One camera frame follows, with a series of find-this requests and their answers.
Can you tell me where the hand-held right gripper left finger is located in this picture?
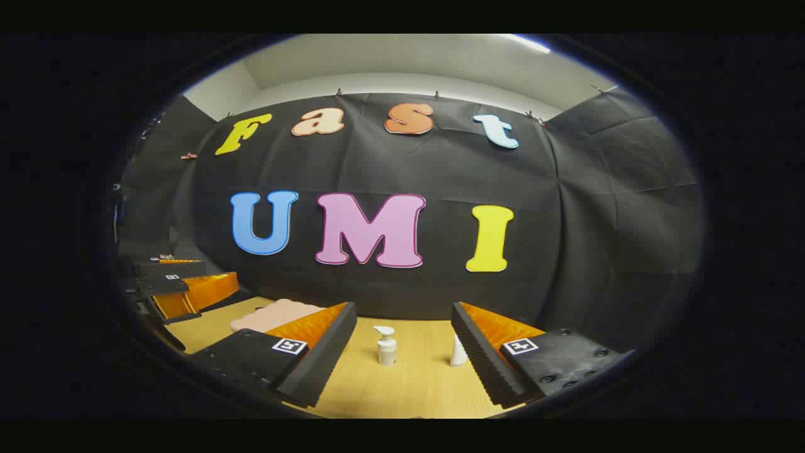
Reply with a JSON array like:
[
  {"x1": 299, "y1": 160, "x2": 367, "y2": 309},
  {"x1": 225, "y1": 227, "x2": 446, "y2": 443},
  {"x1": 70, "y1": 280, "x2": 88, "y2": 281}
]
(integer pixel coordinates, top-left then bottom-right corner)
[{"x1": 189, "y1": 301, "x2": 358, "y2": 408}]

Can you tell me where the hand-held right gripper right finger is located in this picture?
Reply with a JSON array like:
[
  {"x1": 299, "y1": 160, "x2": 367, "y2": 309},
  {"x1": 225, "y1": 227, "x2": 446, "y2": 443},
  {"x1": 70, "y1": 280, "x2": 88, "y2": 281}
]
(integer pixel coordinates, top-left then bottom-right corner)
[{"x1": 451, "y1": 301, "x2": 630, "y2": 408}]

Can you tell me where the pink suitcase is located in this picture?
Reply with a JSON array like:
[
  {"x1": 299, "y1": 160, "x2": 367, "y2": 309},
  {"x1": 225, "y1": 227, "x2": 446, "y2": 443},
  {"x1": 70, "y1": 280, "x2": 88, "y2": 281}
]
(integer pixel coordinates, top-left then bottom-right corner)
[{"x1": 230, "y1": 299, "x2": 326, "y2": 333}]

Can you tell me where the white pump bottle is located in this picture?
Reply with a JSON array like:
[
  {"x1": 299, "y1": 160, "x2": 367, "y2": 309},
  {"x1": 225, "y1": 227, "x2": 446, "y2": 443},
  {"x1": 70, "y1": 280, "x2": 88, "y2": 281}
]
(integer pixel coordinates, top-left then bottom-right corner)
[{"x1": 374, "y1": 325, "x2": 397, "y2": 366}]

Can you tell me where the black backdrop cloth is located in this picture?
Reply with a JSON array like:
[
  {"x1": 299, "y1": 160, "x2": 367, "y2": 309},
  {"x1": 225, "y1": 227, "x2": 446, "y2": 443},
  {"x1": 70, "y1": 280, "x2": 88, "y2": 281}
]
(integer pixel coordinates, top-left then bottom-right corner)
[{"x1": 116, "y1": 87, "x2": 704, "y2": 353}]

